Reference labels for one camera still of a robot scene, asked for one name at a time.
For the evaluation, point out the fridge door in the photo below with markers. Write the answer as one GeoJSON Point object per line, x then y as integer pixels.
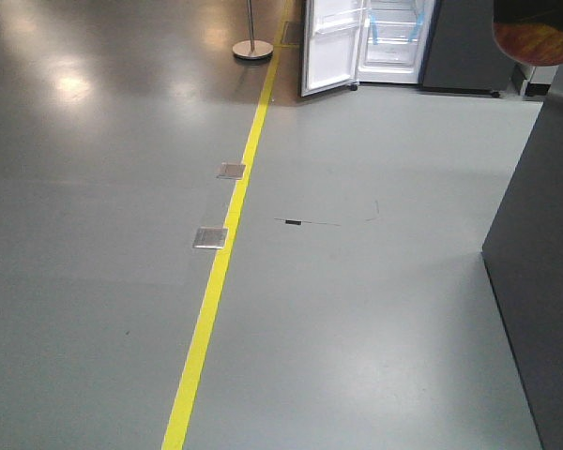
{"type": "Point", "coordinates": [332, 31]}

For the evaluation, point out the red yellow apple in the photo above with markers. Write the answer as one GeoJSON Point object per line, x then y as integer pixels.
{"type": "Point", "coordinates": [529, 31]}

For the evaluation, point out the grey fridge body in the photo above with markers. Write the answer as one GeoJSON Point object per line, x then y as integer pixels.
{"type": "Point", "coordinates": [435, 45]}

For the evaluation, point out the silver floor socket plate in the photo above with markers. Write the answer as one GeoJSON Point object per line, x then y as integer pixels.
{"type": "Point", "coordinates": [234, 171]}

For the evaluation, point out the clear crisper drawer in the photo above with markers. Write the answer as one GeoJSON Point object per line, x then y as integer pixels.
{"type": "Point", "coordinates": [401, 54]}

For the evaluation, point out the blue tape strip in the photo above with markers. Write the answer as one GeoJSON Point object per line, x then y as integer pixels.
{"type": "Point", "coordinates": [373, 29]}
{"type": "Point", "coordinates": [414, 34]}

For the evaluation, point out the dark grey island cabinet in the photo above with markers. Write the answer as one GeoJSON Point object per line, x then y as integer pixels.
{"type": "Point", "coordinates": [523, 256]}

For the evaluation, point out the white appliance on wheels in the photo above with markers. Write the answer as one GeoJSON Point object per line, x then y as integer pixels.
{"type": "Point", "coordinates": [533, 81]}

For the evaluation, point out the matte silver stanchion post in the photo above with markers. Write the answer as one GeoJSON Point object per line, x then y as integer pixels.
{"type": "Point", "coordinates": [252, 49]}

